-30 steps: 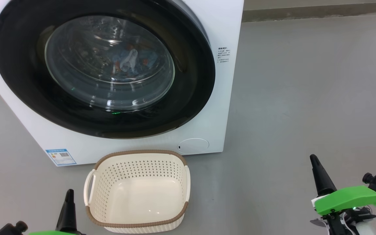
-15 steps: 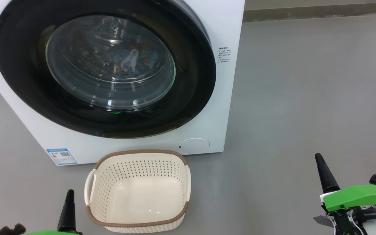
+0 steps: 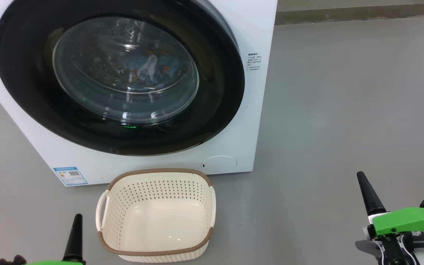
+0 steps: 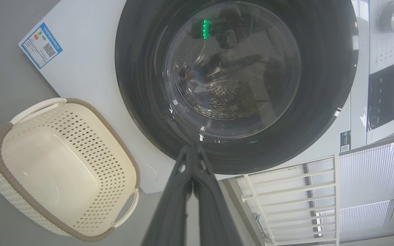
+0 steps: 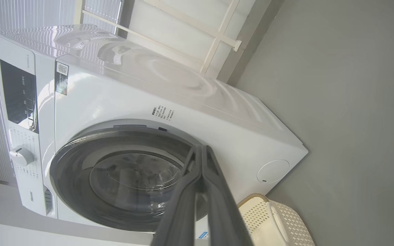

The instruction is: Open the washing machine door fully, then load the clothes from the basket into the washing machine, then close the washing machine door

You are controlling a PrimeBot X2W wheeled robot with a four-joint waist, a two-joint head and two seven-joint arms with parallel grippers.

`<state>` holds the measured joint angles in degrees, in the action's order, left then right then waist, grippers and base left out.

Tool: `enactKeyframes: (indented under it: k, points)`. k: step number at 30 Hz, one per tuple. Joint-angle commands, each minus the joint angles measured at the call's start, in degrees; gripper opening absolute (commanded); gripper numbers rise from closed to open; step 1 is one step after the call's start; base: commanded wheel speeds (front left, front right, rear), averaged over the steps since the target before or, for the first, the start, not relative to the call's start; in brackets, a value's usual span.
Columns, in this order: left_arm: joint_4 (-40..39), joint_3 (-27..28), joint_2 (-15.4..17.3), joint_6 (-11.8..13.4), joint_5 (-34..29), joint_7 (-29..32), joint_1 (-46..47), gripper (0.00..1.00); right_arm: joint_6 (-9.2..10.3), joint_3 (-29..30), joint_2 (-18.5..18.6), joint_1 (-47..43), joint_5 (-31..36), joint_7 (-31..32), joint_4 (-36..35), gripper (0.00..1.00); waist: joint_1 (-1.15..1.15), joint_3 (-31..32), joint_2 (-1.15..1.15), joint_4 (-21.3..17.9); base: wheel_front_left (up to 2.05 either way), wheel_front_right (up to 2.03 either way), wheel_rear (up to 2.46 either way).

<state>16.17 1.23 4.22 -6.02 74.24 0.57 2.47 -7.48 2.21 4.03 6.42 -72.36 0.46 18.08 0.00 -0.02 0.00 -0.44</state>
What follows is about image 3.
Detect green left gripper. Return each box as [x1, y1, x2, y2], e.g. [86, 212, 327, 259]
[26, 214, 86, 265]

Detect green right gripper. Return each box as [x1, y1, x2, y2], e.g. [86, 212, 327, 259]
[356, 171, 424, 265]

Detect black round glass washer door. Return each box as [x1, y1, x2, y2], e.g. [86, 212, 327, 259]
[0, 0, 245, 156]

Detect white sock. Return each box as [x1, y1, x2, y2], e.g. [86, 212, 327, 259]
[135, 54, 158, 82]

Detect blue cartoon print garment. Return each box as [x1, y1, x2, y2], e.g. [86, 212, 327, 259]
[126, 50, 183, 91]

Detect cream perforated laundry basket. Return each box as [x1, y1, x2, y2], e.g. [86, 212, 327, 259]
[95, 169, 216, 263]

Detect white front-load washing machine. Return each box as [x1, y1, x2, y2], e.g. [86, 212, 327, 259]
[0, 0, 278, 187]

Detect blue energy label sticker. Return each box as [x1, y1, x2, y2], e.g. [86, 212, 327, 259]
[53, 167, 88, 186]

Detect round white filter cover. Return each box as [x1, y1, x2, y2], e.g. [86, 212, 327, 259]
[201, 155, 238, 174]

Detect black printed text label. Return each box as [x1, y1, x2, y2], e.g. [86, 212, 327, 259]
[248, 53, 262, 71]

